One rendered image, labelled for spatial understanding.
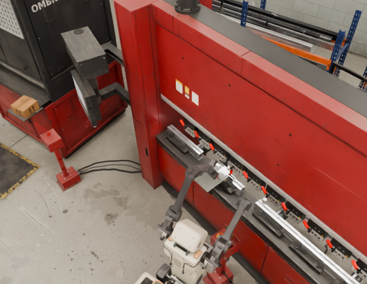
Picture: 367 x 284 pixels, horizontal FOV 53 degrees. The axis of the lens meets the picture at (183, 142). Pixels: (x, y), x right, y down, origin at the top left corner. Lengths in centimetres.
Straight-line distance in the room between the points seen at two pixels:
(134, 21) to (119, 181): 226
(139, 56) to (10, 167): 268
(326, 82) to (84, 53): 191
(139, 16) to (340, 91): 160
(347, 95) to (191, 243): 137
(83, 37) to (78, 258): 225
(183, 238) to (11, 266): 230
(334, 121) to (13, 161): 414
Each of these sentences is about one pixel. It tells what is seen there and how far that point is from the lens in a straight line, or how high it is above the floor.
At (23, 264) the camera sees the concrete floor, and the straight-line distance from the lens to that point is 441.
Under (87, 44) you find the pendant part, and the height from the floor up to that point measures 195.
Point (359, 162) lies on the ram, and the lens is 228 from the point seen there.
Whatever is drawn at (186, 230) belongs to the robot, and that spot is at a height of 138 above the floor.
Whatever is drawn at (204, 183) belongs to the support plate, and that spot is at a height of 100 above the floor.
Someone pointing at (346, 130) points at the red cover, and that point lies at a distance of 219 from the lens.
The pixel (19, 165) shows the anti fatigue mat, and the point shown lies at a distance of 522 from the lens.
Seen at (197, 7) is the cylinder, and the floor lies 233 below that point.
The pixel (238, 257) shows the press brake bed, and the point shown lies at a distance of 405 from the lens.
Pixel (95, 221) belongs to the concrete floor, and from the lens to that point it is 442.
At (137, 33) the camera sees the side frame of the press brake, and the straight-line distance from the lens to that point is 311.
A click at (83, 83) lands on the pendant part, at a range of 351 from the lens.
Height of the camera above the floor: 368
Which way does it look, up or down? 47 degrees down
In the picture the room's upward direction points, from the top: 2 degrees counter-clockwise
